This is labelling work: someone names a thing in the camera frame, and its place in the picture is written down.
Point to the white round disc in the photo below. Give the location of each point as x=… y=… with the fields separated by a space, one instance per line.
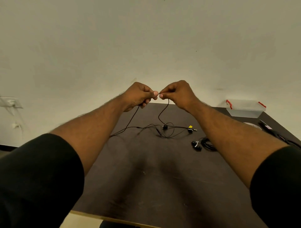
x=253 y=125

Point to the clear plastic box red clips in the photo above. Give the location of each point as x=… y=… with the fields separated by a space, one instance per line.
x=245 y=108

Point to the black sleeve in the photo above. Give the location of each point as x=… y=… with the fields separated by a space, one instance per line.
x=38 y=180
x=277 y=185

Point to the person's left hand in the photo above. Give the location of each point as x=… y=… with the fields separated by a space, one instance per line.
x=135 y=94

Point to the white wall socket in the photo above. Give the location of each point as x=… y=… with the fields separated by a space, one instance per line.
x=10 y=102

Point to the person's left forearm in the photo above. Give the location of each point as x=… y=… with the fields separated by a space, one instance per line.
x=90 y=131

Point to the person's right hand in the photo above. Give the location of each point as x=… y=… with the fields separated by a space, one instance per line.
x=180 y=94

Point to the black left sleeve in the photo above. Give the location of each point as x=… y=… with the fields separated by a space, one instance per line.
x=38 y=180

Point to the person's right thumb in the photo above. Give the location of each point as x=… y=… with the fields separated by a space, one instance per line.
x=164 y=95

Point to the black right sleeve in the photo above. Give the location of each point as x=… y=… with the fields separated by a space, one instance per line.
x=277 y=185

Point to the person's right forearm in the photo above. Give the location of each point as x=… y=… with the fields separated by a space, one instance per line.
x=235 y=138

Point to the person's left thumb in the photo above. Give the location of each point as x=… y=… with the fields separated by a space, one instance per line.
x=152 y=93

